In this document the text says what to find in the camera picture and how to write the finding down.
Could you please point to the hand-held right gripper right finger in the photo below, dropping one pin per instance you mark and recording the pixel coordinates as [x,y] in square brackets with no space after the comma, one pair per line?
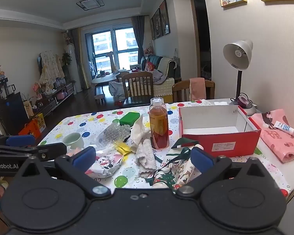
[202,159]

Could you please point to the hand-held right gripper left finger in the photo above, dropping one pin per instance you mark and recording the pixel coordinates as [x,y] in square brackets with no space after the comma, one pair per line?
[84,158]

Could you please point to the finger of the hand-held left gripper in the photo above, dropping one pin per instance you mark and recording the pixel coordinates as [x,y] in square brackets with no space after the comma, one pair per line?
[52,149]
[19,140]

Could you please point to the red cardboard box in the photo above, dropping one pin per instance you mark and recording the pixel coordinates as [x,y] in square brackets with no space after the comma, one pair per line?
[220,146]

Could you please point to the panda print packet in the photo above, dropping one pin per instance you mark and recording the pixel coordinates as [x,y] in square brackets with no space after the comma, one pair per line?
[107,165]

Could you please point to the bubble wrap sheet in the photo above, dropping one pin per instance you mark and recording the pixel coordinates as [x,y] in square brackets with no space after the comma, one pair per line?
[112,134]

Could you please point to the yellow packet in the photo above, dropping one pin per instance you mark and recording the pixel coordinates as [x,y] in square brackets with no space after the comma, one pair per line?
[123,148]

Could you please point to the fuzzy white towel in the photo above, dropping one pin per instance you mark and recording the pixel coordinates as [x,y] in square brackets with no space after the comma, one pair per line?
[145,159]

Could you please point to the green sponge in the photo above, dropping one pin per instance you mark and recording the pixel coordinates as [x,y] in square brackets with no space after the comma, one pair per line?
[129,118]

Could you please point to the cream cloth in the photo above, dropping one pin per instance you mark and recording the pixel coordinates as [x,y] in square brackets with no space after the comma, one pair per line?
[140,132]

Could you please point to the pale green cup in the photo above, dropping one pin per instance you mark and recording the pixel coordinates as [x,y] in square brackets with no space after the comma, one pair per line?
[72,140]

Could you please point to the black cabinet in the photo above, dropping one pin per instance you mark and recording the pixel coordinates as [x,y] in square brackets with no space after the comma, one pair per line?
[12,113]

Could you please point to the yellow box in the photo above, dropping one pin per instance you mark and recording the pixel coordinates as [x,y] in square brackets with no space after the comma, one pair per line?
[40,121]

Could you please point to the balloon print tablecloth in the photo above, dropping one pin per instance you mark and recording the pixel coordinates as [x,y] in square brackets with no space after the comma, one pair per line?
[88,124]

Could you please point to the dark tv cabinet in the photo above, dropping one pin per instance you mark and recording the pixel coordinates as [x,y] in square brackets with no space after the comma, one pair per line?
[49,104]

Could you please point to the black kettle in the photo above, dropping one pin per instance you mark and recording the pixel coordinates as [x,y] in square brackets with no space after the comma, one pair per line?
[10,90]

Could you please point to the orange drink bottle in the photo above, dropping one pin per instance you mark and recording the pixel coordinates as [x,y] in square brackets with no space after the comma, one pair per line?
[158,127]

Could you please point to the pink artificial flowers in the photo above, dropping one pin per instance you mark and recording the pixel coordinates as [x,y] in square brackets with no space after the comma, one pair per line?
[37,89]

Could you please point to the small pink bag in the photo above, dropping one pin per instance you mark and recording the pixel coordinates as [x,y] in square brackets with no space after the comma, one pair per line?
[62,95]

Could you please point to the white tissue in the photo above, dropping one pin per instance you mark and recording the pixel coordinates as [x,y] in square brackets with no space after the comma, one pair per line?
[221,103]

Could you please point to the small stool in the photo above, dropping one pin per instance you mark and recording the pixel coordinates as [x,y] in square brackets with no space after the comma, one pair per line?
[99,98]

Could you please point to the pink towel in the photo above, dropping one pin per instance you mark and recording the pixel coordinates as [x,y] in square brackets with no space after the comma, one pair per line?
[198,89]

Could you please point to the white cloth bundle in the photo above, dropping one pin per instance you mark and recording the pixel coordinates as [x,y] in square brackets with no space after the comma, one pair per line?
[116,89]

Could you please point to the pink printed bag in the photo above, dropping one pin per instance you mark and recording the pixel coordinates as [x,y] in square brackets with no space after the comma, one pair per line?
[276,142]

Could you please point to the slatted wooden chair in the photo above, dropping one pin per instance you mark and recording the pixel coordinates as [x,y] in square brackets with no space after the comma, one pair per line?
[137,100]

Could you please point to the printed hanging cloth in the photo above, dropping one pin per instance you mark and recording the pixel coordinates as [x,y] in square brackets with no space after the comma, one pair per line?
[50,68]

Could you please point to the wooden coffee table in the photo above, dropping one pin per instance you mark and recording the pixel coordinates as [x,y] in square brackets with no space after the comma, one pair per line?
[105,78]

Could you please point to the white blue tube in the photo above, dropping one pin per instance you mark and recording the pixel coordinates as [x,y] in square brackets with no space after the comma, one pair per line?
[284,127]

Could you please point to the white standing air conditioner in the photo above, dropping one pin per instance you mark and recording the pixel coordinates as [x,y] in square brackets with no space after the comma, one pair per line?
[73,63]

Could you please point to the potted plant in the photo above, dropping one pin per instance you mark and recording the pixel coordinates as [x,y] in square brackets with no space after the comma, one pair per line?
[66,58]

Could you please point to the grey clothes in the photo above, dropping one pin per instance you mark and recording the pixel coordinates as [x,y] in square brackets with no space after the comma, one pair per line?
[159,76]

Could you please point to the green sofa with cover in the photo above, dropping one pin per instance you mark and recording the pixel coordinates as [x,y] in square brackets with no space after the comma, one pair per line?
[169,66]

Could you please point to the wooden giraffe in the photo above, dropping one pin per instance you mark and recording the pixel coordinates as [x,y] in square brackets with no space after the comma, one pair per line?
[111,61]

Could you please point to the red cushion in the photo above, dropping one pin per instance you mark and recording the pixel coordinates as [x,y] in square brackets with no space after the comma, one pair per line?
[150,66]

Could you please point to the silver desk lamp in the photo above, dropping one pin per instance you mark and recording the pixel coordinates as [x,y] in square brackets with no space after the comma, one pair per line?
[237,53]

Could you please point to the grey curtain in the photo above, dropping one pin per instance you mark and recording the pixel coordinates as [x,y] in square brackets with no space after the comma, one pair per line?
[76,39]
[138,34]

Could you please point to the large window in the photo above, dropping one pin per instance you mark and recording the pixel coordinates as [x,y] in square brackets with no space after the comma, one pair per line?
[105,46]

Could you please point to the pink doll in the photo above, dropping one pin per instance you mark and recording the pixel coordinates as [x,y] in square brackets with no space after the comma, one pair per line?
[148,50]

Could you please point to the square ceiling light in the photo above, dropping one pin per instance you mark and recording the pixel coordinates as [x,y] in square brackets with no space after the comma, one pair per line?
[90,3]

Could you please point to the wooden door frame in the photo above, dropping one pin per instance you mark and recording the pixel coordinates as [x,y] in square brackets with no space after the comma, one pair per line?
[191,29]

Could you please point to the dark framed wall picture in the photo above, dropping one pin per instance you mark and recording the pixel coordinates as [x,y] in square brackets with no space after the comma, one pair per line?
[156,24]
[152,29]
[165,18]

